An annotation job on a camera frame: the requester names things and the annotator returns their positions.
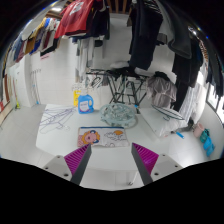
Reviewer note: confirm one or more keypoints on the yellow detergent bottle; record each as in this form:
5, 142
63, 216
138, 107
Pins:
76, 94

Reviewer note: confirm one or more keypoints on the white pillow bag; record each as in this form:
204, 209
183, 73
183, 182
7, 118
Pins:
162, 120

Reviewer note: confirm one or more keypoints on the cartoon printed towel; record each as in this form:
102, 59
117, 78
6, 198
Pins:
102, 136

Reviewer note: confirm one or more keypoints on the blue detergent bottle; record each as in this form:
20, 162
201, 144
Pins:
85, 104

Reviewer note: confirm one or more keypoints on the row of hanging clothes left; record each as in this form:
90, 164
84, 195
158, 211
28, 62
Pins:
41, 39

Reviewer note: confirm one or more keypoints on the red hanging shirt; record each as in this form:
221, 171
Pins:
74, 18

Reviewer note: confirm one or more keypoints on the black drying rack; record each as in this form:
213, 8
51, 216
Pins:
122, 84

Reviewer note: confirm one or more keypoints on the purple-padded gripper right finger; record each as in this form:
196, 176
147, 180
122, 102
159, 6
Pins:
145, 160

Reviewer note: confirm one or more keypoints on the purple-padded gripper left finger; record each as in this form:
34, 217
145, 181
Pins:
77, 162

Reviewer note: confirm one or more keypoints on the pink slipper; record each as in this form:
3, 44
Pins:
198, 130

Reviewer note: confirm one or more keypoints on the dark hanging coat right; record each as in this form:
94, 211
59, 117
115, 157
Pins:
188, 56

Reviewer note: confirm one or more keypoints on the grey garment on rack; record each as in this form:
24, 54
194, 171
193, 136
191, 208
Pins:
161, 91

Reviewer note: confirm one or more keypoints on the pile of wire hangers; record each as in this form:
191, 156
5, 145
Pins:
56, 118

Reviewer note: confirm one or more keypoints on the black hanging garment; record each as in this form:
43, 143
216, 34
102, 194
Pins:
145, 28

